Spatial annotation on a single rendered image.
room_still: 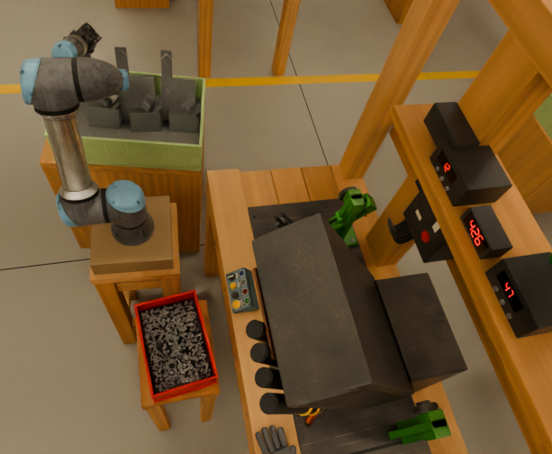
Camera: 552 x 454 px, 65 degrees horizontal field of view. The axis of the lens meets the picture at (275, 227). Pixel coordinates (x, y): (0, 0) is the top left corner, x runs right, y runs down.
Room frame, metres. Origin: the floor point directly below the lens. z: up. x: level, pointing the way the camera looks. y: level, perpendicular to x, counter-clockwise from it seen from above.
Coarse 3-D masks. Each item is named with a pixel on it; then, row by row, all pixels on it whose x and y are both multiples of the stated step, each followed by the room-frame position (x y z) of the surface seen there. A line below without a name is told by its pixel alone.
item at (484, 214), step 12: (468, 216) 0.69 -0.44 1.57; (480, 216) 0.69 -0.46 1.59; (492, 216) 0.70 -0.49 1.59; (480, 228) 0.66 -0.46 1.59; (492, 228) 0.66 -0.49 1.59; (480, 240) 0.64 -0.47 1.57; (492, 240) 0.63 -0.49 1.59; (504, 240) 0.64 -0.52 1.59; (480, 252) 0.61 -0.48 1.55; (492, 252) 0.61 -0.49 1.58; (504, 252) 0.63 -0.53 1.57
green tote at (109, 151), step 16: (96, 144) 1.02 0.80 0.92; (112, 144) 1.04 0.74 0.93; (128, 144) 1.06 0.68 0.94; (144, 144) 1.08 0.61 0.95; (160, 144) 1.10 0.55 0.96; (176, 144) 1.12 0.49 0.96; (192, 144) 1.14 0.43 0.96; (96, 160) 1.02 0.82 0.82; (112, 160) 1.04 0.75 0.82; (128, 160) 1.05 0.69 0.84; (144, 160) 1.08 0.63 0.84; (160, 160) 1.10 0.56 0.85; (176, 160) 1.12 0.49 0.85; (192, 160) 1.14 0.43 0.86
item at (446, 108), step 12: (432, 108) 0.98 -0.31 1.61; (444, 108) 0.97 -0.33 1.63; (456, 108) 0.99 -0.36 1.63; (432, 120) 0.96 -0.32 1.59; (444, 120) 0.93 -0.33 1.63; (456, 120) 0.94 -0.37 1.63; (432, 132) 0.94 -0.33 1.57; (444, 132) 0.91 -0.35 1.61; (456, 132) 0.90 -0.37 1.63; (468, 132) 0.91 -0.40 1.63; (456, 144) 0.86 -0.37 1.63; (468, 144) 0.87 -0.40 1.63
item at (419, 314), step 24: (384, 288) 0.61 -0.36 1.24; (408, 288) 0.64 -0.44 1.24; (432, 288) 0.66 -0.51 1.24; (408, 312) 0.57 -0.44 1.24; (432, 312) 0.59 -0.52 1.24; (408, 336) 0.49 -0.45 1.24; (432, 336) 0.51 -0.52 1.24; (408, 360) 0.42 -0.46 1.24; (432, 360) 0.44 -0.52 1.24; (456, 360) 0.47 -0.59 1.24; (432, 384) 0.45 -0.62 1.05
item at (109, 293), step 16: (96, 288) 0.51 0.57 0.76; (112, 288) 0.53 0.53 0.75; (128, 288) 0.56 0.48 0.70; (144, 288) 0.59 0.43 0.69; (176, 288) 0.62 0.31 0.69; (112, 304) 0.52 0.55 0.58; (128, 304) 0.64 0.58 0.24; (112, 320) 0.51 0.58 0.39; (128, 320) 0.53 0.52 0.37; (128, 336) 0.52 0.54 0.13
